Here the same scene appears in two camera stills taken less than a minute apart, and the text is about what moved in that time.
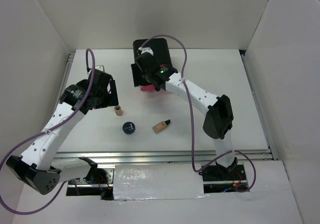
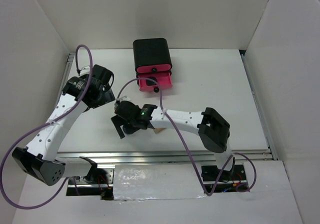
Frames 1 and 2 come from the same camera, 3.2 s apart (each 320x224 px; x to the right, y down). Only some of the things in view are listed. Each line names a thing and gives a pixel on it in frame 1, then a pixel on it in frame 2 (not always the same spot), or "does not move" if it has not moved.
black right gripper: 135,72 → 118,122
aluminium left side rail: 69,61 does not move
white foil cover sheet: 137,182 does not move
